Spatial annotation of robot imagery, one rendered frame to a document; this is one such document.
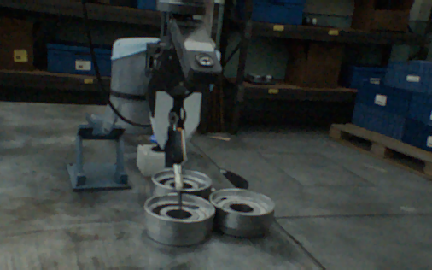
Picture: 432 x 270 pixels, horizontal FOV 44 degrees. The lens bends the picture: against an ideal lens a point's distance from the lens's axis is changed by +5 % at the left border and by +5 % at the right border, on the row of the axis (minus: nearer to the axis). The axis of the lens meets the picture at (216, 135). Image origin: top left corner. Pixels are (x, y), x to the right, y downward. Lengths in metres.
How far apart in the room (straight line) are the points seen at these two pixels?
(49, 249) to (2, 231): 0.08
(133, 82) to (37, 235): 0.60
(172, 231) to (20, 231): 0.21
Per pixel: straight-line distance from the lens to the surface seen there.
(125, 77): 1.30
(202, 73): 0.67
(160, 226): 0.74
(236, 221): 0.79
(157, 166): 1.01
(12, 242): 0.77
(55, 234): 0.79
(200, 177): 0.93
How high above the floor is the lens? 1.14
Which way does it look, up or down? 14 degrees down
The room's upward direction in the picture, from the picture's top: 6 degrees clockwise
